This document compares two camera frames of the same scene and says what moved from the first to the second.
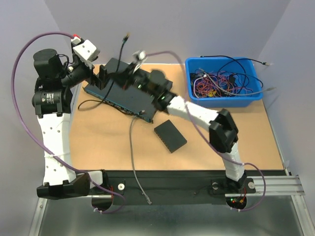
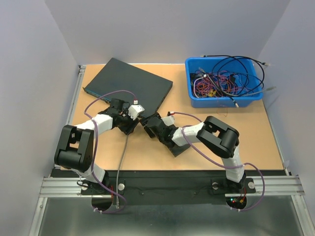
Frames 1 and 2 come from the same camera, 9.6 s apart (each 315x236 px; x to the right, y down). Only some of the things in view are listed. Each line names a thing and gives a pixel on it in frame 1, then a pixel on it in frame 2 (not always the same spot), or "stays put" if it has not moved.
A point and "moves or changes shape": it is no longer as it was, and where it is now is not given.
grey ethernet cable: x=148 y=199 → x=117 y=205
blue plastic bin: x=221 y=82 stays put
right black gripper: x=130 y=75 → x=149 y=131
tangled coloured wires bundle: x=211 y=83 stays put
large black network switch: x=137 y=103 stays put
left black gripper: x=102 y=79 → x=132 y=124
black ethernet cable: x=237 y=60 → x=245 y=58
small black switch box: x=170 y=136 moves or changes shape
